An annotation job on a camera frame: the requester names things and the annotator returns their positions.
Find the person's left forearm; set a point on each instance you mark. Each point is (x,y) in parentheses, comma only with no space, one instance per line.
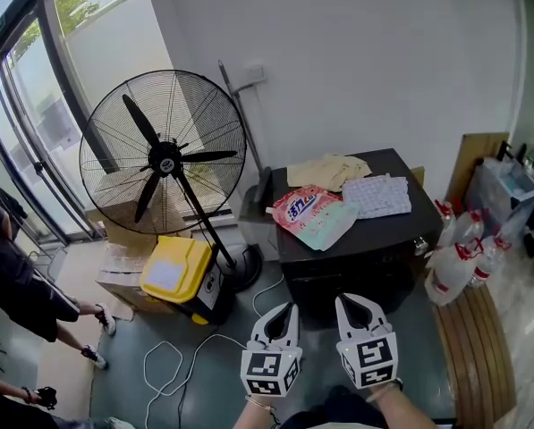
(255,418)

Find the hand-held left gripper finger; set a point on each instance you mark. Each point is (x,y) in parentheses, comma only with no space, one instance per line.
(257,331)
(294,329)

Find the black standing fan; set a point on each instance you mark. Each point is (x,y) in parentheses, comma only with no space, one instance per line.
(166,163)

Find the wooden slat mat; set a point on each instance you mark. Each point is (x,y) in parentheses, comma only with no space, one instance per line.
(477,360)

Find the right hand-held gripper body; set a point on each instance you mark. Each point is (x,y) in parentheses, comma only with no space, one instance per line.
(374,362)

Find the large plain cardboard box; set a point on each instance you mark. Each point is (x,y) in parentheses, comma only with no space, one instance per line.
(114,204)

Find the pink and green detergent pouch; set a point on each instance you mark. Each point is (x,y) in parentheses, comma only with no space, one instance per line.
(316,221)

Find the black bin with yellow lid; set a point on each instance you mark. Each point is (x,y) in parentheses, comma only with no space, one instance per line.
(177,266)

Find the person's legs in dark trousers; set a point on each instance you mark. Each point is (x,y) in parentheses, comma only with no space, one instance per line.
(333,411)

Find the large plastic bottle red label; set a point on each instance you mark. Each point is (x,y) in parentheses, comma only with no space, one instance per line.
(450,280)

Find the grey dustpan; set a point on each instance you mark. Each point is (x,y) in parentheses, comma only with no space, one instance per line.
(253,221)

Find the person's right forearm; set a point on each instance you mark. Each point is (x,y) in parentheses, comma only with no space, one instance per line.
(400,411)

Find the taped cardboard box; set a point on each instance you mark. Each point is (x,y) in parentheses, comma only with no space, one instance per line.
(119,275)

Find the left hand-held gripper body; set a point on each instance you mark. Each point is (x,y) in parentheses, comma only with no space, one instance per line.
(266,371)

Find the glass door with dark frame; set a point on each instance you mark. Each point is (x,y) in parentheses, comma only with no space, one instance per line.
(34,105)

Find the clear plastic storage bag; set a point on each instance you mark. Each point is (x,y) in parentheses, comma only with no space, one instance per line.
(499,195)

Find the white wall outlet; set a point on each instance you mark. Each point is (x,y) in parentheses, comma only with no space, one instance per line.
(256,72)

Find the brown wooden board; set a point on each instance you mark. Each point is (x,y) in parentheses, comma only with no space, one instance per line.
(472,159)

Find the white textured cloth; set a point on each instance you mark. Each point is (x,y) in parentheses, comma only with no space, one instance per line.
(378,197)

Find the black cabinet with drawer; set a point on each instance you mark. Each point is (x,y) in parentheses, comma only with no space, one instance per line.
(392,239)

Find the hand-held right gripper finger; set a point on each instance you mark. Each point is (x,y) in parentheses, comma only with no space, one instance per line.
(343,324)
(377,317)

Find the beige cloth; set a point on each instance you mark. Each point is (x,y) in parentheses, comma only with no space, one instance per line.
(324,172)

